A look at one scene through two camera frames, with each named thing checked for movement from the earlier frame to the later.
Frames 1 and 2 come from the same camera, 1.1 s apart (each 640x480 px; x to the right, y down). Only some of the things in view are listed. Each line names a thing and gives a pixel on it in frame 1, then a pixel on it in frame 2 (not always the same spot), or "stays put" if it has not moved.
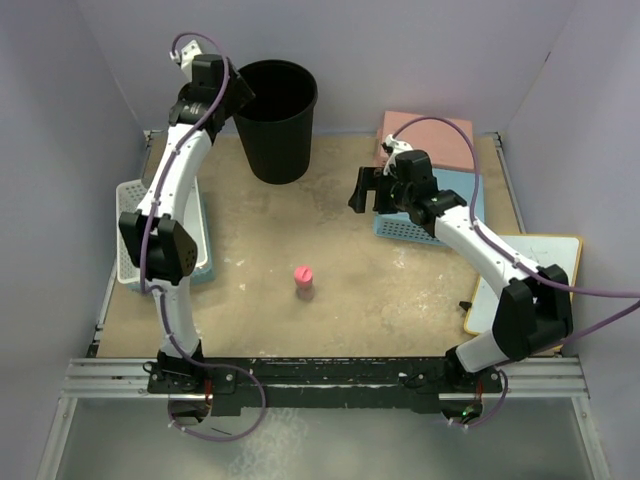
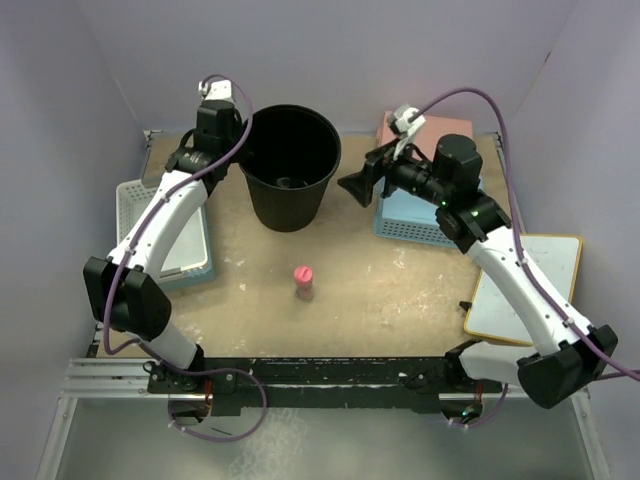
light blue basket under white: x=205 y=273 stays put
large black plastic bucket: x=277 y=124 → x=288 y=160
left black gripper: x=238 y=93 → x=243 y=152
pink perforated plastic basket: x=445 y=145 stays put
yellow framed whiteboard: x=540 y=250 stays put
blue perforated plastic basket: x=399 y=225 stays put
